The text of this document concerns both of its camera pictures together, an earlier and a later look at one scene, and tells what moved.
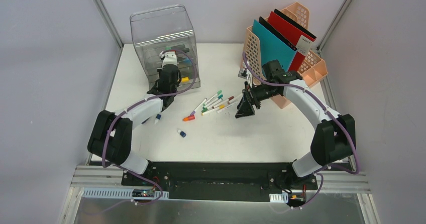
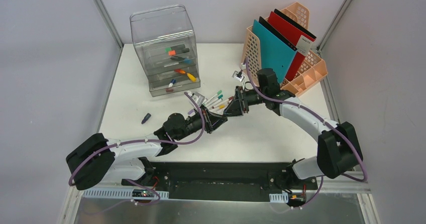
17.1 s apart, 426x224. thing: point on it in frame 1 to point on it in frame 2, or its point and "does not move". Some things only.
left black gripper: x=169 y=71 to x=207 y=118
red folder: x=300 y=40 does not move
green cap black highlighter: x=178 y=47 does not move
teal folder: x=270 y=48 does not move
